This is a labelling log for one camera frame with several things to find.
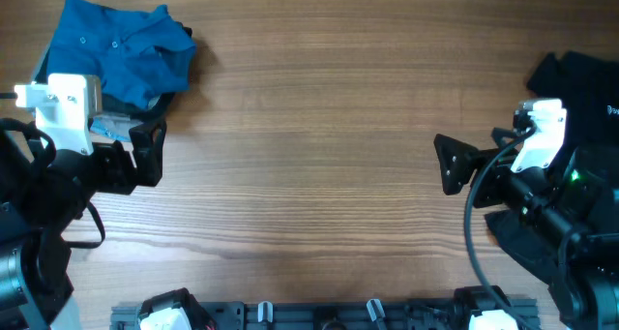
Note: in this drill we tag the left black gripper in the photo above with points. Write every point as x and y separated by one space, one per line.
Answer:
149 160

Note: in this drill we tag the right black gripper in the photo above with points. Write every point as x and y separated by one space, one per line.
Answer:
467 159

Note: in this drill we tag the blue polo shirt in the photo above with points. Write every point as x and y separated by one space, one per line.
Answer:
121 54

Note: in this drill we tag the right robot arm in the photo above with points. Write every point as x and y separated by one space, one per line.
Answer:
560 225

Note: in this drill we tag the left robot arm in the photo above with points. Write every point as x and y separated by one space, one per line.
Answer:
43 189

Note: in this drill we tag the folded light blue garment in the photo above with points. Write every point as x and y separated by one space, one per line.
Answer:
120 137

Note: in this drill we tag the folded grey garment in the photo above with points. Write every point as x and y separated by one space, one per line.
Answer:
114 123

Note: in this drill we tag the black polo shirt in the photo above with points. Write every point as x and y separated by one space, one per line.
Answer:
588 89

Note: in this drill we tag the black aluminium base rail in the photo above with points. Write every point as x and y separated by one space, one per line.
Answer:
469 308

